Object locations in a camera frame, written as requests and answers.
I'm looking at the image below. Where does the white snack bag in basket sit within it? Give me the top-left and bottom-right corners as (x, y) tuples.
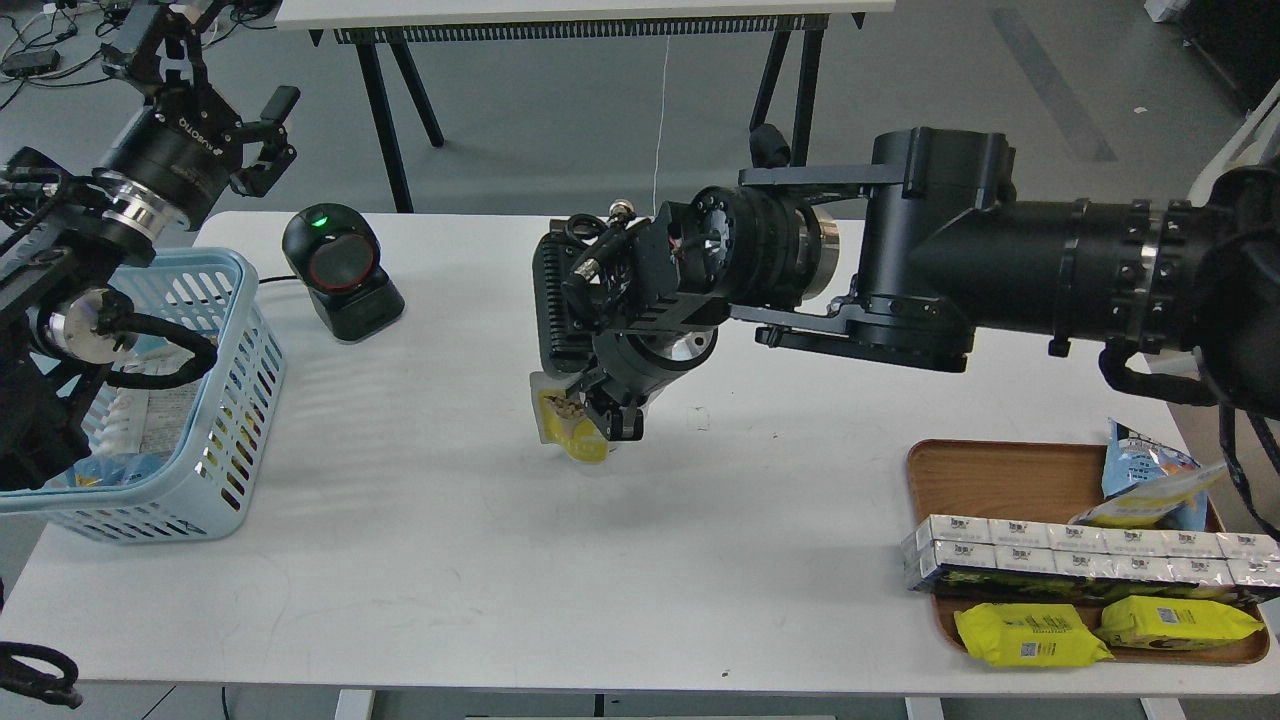
(95, 380), (198, 460)

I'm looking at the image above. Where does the yellow snack pack left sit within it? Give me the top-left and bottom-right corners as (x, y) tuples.
(954, 603), (1114, 667)

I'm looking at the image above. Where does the yellow white snack pouch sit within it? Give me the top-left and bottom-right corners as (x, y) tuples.
(529, 372), (611, 464)

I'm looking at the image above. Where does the yellow snack pack right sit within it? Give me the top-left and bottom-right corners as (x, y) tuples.
(1093, 594), (1265, 651)

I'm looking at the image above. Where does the light blue plastic basket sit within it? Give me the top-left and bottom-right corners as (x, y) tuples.
(1, 249), (285, 544)

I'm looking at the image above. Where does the background table with black legs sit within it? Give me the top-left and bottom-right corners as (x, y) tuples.
(274, 1), (895, 214)

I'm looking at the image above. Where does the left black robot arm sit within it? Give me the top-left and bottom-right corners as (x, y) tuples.
(1, 1), (300, 491)

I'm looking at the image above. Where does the yellow silver snack pouch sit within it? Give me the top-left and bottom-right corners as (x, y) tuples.
(1069, 462), (1228, 529)

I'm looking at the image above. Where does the brown wooden tray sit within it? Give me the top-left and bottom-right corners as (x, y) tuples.
(905, 439), (1272, 666)

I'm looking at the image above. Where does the white hanging cord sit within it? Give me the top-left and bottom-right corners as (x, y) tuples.
(652, 36), (672, 217)

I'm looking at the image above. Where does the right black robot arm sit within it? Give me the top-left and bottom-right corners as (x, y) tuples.
(532, 124), (1279, 536)

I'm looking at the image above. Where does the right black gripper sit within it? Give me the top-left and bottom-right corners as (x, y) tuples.
(545, 329), (719, 442)

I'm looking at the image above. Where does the black power adapter on floor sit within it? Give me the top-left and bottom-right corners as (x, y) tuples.
(1, 47), (61, 79)

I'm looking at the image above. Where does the blue snack bag in basket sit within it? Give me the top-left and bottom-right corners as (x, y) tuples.
(55, 454), (168, 489)

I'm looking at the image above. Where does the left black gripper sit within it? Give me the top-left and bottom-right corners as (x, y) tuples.
(95, 3), (301, 231)

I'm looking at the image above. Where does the black barcode scanner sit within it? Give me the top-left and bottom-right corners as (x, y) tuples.
(282, 202), (404, 343)

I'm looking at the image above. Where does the silver multipack snack box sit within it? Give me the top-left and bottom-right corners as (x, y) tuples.
(899, 514), (1279, 606)

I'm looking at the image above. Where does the yellow snack pack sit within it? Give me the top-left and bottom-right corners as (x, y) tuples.
(1093, 594), (1265, 651)
(954, 603), (1114, 667)

